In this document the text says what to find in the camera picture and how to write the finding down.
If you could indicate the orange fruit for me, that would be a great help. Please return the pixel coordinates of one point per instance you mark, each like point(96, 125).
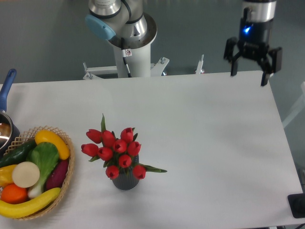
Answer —
point(14, 194)

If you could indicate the green cucumber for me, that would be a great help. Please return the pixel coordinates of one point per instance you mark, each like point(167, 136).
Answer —
point(18, 154)

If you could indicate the green bok choy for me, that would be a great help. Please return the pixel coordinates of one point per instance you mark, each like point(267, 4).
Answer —
point(45, 156)

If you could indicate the beige round radish slice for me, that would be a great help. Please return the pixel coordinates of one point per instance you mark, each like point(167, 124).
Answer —
point(25, 174)

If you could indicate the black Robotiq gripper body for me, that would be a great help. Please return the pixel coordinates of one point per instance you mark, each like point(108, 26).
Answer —
point(255, 30)

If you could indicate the red tulip bouquet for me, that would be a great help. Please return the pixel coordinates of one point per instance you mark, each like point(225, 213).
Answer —
point(118, 154)

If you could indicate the yellow bell pepper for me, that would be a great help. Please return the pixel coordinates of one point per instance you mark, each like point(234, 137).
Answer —
point(6, 175)

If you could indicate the purple sweet potato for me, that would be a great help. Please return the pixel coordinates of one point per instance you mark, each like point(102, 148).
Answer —
point(58, 175)

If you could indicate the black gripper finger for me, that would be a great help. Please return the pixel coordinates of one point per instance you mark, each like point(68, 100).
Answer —
point(270, 63)
point(229, 54)

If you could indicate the blue handled steel saucepan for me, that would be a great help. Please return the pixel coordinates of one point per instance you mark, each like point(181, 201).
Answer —
point(8, 130)

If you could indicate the dark grey ribbed vase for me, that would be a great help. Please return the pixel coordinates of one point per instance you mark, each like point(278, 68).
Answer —
point(126, 180)

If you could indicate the black device at table edge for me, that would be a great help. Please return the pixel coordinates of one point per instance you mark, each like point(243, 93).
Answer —
point(297, 205)

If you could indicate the white frame at right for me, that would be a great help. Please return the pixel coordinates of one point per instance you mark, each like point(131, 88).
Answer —
point(296, 108)

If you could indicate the woven wicker basket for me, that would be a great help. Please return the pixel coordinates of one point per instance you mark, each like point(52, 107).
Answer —
point(28, 136)

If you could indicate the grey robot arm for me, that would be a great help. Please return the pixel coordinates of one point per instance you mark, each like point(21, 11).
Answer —
point(116, 13)

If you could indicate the yellow banana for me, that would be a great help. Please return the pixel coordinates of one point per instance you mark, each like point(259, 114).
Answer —
point(16, 211)

